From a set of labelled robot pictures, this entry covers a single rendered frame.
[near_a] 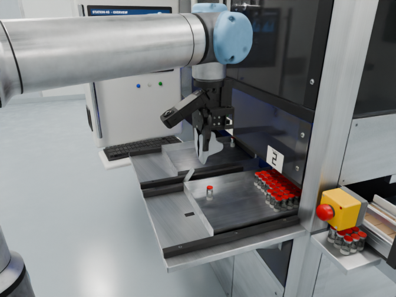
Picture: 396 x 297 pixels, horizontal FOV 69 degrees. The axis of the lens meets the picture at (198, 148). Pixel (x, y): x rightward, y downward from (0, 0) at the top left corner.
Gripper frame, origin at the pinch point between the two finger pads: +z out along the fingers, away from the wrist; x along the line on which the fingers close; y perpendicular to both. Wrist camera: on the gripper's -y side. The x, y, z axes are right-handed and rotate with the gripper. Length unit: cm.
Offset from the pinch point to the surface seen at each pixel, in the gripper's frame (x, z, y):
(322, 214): -18.6, 9.8, 24.0
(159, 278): 66, 110, -1
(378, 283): -12, 56, 65
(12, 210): 173, 110, -99
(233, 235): -8.0, 19.7, 6.5
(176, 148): 54, 21, 8
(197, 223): 2.3, 21.6, 0.0
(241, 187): 15.0, 21.4, 21.1
